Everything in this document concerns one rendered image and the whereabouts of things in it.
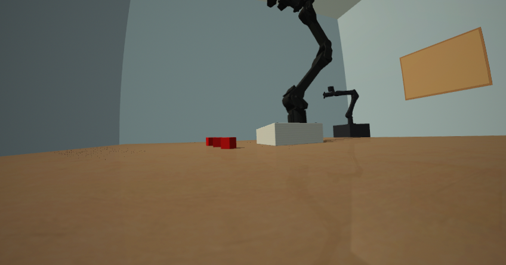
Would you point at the red cube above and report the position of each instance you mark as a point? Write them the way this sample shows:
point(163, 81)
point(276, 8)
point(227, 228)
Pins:
point(217, 142)
point(228, 143)
point(209, 141)

